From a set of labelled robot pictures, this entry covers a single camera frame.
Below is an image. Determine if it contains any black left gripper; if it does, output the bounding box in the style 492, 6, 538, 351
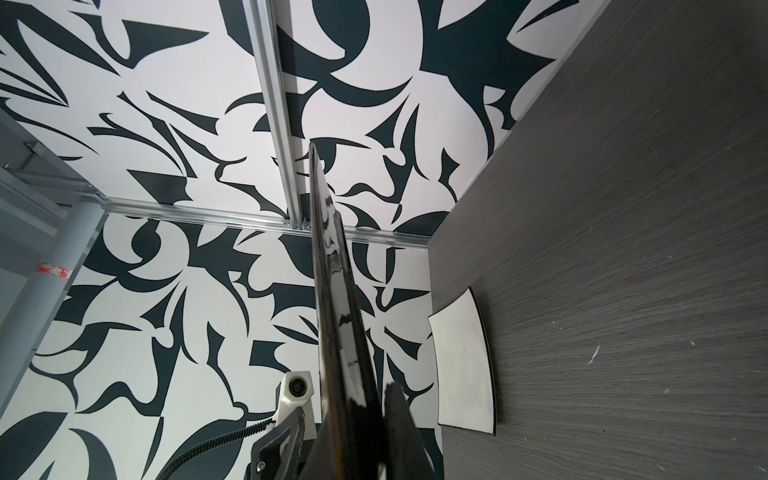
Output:
244, 407, 305, 480

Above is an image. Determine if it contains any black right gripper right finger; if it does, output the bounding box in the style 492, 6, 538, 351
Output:
384, 382, 435, 480

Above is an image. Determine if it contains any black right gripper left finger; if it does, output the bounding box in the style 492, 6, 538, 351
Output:
298, 422, 327, 480

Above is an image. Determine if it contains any white square plate black rim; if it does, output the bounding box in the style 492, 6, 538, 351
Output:
428, 289, 497, 435

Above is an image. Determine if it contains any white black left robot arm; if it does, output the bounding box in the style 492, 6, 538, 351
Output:
156, 407, 305, 480

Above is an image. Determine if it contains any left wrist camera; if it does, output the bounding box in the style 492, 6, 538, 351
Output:
273, 371, 317, 441

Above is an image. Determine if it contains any aluminium cage frame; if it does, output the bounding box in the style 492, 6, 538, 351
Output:
0, 0, 433, 415

